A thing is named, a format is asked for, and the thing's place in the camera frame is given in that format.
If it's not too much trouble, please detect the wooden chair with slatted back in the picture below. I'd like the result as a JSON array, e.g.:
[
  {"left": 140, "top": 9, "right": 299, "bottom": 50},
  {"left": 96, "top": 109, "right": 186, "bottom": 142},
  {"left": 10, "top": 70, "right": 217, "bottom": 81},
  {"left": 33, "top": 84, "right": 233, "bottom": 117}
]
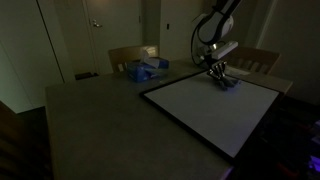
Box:
[{"left": 223, "top": 47, "right": 281, "bottom": 75}]

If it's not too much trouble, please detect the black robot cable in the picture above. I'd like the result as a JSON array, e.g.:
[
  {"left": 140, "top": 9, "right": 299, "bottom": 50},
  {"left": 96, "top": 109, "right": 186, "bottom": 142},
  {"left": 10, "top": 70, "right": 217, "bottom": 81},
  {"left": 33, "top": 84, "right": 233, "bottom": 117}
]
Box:
[{"left": 190, "top": 9, "right": 214, "bottom": 68}]

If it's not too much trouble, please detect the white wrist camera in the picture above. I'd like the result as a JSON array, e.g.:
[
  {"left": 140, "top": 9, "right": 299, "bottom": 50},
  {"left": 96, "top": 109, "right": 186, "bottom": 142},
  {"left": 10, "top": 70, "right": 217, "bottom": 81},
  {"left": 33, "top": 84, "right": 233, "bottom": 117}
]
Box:
[{"left": 212, "top": 41, "right": 238, "bottom": 60}]

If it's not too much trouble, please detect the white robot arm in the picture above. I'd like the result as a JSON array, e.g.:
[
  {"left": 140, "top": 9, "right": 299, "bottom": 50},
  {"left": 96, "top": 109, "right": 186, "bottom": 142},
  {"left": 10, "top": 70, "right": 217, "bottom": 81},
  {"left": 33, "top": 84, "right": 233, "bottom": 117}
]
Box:
[{"left": 190, "top": 0, "right": 241, "bottom": 89}]

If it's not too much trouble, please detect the white board with black frame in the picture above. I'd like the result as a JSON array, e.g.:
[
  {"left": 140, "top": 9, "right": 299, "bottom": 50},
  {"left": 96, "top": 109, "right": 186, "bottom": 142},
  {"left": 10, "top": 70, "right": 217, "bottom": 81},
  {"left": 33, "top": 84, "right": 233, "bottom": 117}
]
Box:
[{"left": 142, "top": 73, "right": 279, "bottom": 158}]

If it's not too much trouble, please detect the blue tissue box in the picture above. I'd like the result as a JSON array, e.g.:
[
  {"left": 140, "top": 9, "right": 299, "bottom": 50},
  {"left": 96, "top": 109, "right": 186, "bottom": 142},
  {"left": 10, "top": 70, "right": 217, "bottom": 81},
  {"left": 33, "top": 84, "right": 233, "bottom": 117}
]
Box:
[{"left": 127, "top": 50, "right": 169, "bottom": 82}]

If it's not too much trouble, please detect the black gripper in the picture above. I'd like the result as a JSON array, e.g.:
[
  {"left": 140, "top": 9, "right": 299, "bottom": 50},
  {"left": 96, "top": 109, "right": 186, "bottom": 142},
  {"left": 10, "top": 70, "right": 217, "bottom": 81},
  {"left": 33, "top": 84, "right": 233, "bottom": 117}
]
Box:
[{"left": 205, "top": 55, "right": 228, "bottom": 84}]

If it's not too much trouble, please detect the wooden chair near tissue box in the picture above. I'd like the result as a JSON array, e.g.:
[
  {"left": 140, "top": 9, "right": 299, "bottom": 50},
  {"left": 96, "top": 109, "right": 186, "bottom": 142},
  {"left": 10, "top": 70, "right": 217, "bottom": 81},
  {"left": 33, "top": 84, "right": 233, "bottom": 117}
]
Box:
[{"left": 108, "top": 45, "right": 159, "bottom": 73}]

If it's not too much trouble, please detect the silver door handle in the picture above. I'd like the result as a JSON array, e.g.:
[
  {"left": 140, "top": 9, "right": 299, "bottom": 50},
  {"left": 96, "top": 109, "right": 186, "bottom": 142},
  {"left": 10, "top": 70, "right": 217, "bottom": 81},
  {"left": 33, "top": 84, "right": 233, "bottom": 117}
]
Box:
[{"left": 92, "top": 19, "right": 103, "bottom": 28}]

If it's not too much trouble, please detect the white paper sheet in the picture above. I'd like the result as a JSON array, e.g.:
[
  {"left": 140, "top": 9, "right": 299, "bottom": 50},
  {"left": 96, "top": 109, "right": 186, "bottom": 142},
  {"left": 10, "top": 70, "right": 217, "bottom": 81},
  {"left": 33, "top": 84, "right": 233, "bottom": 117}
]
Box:
[{"left": 226, "top": 66, "right": 249, "bottom": 75}]

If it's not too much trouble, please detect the blue cloth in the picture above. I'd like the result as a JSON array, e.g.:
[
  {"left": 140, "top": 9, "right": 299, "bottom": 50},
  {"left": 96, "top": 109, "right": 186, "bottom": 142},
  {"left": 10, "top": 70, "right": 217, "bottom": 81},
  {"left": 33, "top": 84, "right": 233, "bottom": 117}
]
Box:
[{"left": 217, "top": 77, "right": 241, "bottom": 91}]

